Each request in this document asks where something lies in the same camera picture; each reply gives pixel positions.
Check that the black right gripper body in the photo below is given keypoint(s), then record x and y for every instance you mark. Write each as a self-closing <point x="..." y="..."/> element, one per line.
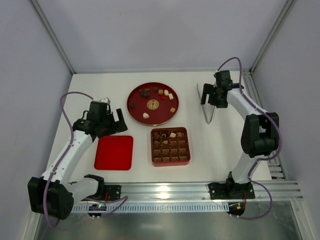
<point x="211" y="99"/>

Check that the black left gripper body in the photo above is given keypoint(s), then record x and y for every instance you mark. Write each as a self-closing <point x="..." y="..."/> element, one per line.
<point x="114" y="123"/>

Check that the metal serving tongs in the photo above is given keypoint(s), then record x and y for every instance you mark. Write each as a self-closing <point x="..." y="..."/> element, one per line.
<point x="208" y="119"/>

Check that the red rectangular box lid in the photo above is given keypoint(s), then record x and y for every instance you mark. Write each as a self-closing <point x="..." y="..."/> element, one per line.
<point x="114" y="153"/>

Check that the red chocolate box with tray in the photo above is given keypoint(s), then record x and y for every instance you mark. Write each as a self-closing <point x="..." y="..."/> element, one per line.
<point x="176" y="153"/>

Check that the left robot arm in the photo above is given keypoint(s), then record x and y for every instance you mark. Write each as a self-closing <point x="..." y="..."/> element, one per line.
<point x="53" y="194"/>

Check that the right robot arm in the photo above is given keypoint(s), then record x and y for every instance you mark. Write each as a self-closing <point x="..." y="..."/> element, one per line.
<point x="260" y="135"/>

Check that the dark square chocolate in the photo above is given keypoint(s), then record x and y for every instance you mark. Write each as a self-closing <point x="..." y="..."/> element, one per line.
<point x="132" y="106"/>

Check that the white heart chocolate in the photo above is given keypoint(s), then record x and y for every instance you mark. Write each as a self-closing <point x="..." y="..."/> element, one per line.
<point x="145" y="115"/>

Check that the dark chocolate cluster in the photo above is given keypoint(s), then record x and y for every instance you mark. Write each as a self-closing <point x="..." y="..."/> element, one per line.
<point x="144" y="94"/>

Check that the round red plate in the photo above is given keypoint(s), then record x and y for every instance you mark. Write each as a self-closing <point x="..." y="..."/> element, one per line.
<point x="157" y="108"/>

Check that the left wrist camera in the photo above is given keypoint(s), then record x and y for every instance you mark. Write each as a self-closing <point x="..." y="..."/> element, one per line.
<point x="105" y="100"/>

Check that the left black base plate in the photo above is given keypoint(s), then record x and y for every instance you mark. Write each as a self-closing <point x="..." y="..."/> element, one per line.
<point x="112" y="193"/>

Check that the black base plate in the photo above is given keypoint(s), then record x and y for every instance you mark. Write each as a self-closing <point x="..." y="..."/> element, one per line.
<point x="224" y="191"/>
<point x="112" y="193"/>

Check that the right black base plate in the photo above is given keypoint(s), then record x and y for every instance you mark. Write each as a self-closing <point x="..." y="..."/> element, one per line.
<point x="224" y="191"/>

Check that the aluminium frame rail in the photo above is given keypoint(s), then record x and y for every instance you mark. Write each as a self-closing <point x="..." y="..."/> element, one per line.
<point x="191" y="191"/>

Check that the slotted cable duct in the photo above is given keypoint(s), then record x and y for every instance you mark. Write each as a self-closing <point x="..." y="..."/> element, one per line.
<point x="150" y="207"/>

